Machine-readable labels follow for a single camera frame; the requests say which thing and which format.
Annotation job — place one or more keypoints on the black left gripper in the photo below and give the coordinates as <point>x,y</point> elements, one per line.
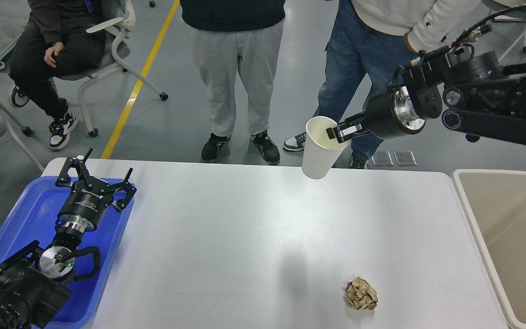
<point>82,205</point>

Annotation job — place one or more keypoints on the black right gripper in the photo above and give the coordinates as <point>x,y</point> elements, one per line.
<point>390,114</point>

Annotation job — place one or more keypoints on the white paper cup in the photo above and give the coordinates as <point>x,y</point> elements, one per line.
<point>320,151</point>

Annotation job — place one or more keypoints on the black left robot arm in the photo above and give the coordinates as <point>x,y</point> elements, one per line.
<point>57,246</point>

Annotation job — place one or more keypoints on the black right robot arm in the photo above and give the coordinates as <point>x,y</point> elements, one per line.
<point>471,94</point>

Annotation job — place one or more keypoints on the metal floor plate left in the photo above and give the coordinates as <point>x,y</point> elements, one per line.
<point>382,159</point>

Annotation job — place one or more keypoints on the metal floor plate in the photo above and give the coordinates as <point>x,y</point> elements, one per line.
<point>382,159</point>
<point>405,158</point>

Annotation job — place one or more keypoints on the metal floor plate right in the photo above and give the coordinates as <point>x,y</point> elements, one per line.
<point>405,158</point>

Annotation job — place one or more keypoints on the blue plastic tray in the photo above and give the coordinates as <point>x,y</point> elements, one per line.
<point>33,218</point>

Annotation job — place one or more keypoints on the person in blue jeans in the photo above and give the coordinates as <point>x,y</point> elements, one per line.
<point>373,37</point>

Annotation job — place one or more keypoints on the seated person in black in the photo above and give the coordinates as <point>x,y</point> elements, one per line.
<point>55,43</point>

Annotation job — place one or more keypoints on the person in grey sweatpants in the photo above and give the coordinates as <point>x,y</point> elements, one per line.
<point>233,39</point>

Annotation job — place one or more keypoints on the grey office chair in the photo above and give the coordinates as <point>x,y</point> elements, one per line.
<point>119,20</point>

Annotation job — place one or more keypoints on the crumpled brown paper ball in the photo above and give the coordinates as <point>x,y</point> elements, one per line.
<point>360,295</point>

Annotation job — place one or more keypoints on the beige plastic bin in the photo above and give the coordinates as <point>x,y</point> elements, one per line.
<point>495,206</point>

